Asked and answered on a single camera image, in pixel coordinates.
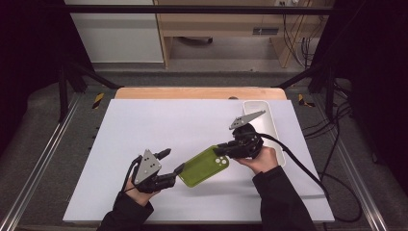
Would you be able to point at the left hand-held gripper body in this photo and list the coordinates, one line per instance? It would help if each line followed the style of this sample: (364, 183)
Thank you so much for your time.
(150, 179)

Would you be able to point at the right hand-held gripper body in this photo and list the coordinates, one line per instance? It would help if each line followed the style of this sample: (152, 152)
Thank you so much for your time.
(247, 144)

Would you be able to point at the green phone case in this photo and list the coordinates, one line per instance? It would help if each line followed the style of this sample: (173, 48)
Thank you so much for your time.
(202, 168)

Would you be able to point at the white plastic bin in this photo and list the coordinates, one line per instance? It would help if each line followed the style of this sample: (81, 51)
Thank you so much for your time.
(272, 128)

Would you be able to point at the person's left hand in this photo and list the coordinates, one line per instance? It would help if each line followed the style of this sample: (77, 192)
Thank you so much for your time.
(138, 197)

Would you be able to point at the person's right hand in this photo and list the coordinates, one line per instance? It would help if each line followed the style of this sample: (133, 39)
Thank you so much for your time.
(264, 161)

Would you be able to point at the white table mat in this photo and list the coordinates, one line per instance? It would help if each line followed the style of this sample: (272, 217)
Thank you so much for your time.
(179, 128)

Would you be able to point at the wooden table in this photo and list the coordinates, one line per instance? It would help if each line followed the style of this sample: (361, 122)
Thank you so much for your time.
(198, 93)

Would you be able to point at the yellow black tape strip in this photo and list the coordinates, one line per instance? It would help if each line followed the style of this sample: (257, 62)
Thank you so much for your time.
(302, 100)
(98, 100)

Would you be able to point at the grey power strip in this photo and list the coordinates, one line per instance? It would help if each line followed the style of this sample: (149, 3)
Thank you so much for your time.
(265, 31)

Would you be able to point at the wooden desk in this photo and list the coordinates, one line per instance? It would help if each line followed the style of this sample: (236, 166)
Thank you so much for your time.
(221, 24)

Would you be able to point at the white cabinet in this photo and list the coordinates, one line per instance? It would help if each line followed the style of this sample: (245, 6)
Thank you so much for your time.
(118, 38)

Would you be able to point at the black curtain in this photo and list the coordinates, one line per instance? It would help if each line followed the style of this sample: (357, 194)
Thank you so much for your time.
(29, 48)
(375, 64)

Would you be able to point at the black frame strut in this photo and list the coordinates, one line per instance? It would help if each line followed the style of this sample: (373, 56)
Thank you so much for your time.
(93, 76)
(300, 77)

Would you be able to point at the aluminium rail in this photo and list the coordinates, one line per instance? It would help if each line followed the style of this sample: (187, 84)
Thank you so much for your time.
(359, 183)
(38, 163)

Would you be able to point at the black horizontal frame bar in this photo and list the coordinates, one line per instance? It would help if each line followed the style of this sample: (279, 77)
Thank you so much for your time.
(192, 9)

